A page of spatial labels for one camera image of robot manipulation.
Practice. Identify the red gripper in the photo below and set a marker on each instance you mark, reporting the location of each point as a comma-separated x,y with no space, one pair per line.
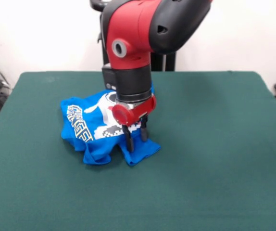
138,111

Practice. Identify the blue game-controller print t-shirt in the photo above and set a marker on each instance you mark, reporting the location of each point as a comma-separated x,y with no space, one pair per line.
97,149

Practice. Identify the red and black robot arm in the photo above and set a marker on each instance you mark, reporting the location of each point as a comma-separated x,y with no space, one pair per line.
147,36

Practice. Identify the dark green table cloth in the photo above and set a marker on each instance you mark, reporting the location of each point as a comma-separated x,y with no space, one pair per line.
200,168

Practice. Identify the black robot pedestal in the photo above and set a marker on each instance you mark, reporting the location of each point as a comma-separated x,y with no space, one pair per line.
169,62

